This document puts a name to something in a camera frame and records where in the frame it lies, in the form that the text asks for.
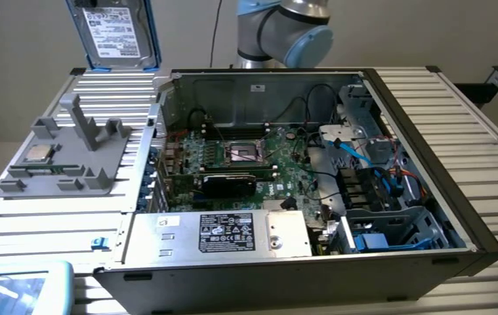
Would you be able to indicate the green motherboard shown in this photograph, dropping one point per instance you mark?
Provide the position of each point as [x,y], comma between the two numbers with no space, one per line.
[293,170]

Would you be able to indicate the open black PC case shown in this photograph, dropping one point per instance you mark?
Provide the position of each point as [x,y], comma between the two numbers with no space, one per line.
[275,282]

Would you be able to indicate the green RAM stick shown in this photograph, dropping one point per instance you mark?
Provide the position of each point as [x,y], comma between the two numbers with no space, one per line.
[43,168]

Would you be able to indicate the hard disk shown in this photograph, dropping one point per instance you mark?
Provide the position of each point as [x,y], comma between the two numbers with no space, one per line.
[112,36]

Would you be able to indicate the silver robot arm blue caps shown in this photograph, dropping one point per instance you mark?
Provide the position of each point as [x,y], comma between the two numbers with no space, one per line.
[266,29]

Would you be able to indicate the silver power supply unit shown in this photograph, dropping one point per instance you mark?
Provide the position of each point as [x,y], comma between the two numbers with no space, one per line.
[178,236]

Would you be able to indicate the silver CPU chip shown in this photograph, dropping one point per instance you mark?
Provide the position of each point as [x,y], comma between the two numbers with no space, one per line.
[39,153]

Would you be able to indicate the blue plastic bay caddy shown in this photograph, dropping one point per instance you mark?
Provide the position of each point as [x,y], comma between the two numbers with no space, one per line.
[373,242]

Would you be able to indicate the metal disk bay cage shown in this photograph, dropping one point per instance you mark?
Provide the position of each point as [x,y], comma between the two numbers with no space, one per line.
[349,134]

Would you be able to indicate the black plastic fan shroud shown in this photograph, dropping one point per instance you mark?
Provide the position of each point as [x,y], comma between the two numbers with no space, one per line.
[359,190]

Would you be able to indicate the black graphics card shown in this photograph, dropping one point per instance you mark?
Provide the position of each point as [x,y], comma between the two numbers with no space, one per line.
[228,184]

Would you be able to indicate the light blue framed tray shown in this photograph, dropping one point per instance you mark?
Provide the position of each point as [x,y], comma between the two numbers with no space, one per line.
[57,288]

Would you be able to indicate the grey parts rack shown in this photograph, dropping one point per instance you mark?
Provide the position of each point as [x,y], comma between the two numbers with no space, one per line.
[77,164]

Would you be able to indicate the black table connector bracket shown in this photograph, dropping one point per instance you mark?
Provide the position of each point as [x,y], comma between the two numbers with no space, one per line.
[471,93]

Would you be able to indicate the small blue plastic clip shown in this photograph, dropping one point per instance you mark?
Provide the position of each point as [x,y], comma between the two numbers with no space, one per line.
[99,244]

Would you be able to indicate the CPU socket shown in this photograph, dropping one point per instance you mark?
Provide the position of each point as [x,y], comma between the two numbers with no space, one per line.
[244,153]

